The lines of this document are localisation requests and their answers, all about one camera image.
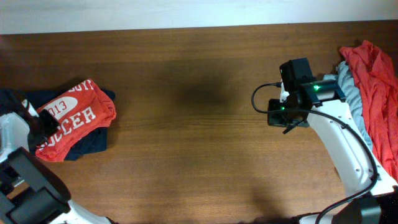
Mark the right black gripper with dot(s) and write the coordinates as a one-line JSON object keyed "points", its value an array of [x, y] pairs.
{"points": [[274, 119]]}

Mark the orange FRAM t-shirt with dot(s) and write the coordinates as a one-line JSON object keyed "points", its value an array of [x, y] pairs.
{"points": [[79, 111]]}

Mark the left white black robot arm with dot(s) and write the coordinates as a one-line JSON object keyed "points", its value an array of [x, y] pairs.
{"points": [[30, 192]]}

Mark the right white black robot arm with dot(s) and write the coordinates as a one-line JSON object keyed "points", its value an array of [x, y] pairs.
{"points": [[371, 193]]}

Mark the light blue grey shirt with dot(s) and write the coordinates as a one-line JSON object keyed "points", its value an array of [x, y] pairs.
{"points": [[345, 80]]}

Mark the dark navy folded shirt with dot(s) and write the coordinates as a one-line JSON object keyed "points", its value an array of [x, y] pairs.
{"points": [[95, 141]]}

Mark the red mesh shirt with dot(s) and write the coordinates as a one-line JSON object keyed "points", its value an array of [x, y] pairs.
{"points": [[374, 76]]}

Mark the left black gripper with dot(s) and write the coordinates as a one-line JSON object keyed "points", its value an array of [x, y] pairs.
{"points": [[43, 123]]}

